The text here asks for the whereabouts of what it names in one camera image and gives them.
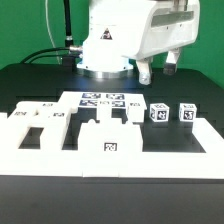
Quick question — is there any white thin cable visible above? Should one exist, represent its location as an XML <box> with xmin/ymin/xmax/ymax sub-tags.
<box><xmin>45</xmin><ymin>0</ymin><xmax>63</xmax><ymax>65</ymax></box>

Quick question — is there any white chair seat part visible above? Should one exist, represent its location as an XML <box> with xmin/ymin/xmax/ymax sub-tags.
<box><xmin>78</xmin><ymin>119</ymin><xmax>143</xmax><ymax>154</ymax></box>

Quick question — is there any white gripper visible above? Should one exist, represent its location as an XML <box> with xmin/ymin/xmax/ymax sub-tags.
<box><xmin>121</xmin><ymin>0</ymin><xmax>200</xmax><ymax>85</ymax></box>

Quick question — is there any white chair back part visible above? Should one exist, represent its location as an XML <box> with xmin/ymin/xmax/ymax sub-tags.
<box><xmin>0</xmin><ymin>101</ymin><xmax>78</xmax><ymax>150</ymax></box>

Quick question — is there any white U-shaped obstacle frame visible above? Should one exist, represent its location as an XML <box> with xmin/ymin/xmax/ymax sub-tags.
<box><xmin>0</xmin><ymin>118</ymin><xmax>224</xmax><ymax>179</ymax></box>

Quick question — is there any white tag sheet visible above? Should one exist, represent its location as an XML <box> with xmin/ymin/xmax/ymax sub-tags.
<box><xmin>58</xmin><ymin>91</ymin><xmax>148</xmax><ymax>112</ymax></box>

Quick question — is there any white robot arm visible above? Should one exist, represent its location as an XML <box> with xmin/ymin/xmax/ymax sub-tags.
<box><xmin>78</xmin><ymin>0</ymin><xmax>200</xmax><ymax>85</ymax></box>

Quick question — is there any black cable bundle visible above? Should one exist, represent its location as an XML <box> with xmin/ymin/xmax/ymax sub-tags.
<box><xmin>20</xmin><ymin>0</ymin><xmax>84</xmax><ymax>65</ymax></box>

